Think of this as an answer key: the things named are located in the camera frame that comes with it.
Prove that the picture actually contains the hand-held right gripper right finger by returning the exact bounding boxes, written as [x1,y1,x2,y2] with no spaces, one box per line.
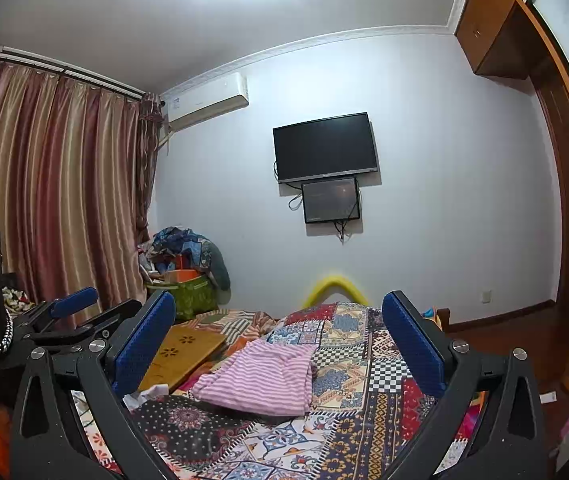
[382,290,550,480]

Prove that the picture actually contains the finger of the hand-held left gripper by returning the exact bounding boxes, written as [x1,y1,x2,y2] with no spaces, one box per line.
[27,287,100,333]
[34,299,144,353]

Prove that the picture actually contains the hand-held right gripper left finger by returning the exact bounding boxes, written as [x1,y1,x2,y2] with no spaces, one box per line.
[9,290,185,480]

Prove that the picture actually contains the pink striped pants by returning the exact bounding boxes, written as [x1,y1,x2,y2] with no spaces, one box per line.
[192,339,319,417]

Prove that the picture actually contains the bamboo lap board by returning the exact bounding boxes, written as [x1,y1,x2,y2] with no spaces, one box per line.
[139,322,228,393]

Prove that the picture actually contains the white crumpled cloth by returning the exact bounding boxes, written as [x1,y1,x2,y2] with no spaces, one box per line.
[123,384,169,408]

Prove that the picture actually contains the patchwork quilt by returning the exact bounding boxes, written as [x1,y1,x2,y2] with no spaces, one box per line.
[129,301,470,480]

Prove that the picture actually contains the yellow foam tube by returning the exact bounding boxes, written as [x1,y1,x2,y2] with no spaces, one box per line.
[302,269,369,308]

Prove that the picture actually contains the pile of clothes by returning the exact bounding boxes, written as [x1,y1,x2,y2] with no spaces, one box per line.
[137,226,230,291]

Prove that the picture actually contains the striped orange bed sheet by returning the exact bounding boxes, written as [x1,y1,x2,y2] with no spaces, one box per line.
[184,307,285,361]

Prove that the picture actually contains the floral bed sheet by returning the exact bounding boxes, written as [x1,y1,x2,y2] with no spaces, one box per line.
[72,390,130,478]

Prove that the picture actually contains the striped red curtain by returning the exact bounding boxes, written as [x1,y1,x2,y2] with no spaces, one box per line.
[0,40,165,306]

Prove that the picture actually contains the small black monitor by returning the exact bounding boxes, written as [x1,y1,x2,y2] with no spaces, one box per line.
[301,176,362,225]

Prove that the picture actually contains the curtain rod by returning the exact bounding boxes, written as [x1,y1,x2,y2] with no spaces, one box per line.
[0,37,148,98]

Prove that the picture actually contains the white air conditioner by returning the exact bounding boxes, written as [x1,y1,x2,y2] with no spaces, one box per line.
[160,72,250,133]

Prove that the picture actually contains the wooden overhead cabinet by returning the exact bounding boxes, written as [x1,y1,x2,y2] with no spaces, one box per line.
[455,0,540,80]

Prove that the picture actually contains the black wall television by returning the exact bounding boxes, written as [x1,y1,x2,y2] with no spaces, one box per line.
[273,112,380,184]

